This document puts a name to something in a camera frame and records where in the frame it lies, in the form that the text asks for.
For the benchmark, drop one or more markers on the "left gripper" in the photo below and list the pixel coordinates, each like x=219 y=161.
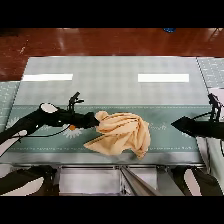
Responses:
x=87 y=120

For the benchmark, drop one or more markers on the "pale orange garment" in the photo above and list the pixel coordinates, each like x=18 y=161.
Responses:
x=123 y=131

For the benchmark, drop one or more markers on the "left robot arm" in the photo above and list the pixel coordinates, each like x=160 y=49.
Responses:
x=30 y=120

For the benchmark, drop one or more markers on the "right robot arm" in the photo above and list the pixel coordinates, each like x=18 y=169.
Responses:
x=203 y=128

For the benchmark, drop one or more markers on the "silver frame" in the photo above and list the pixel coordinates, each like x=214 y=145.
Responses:
x=140 y=183

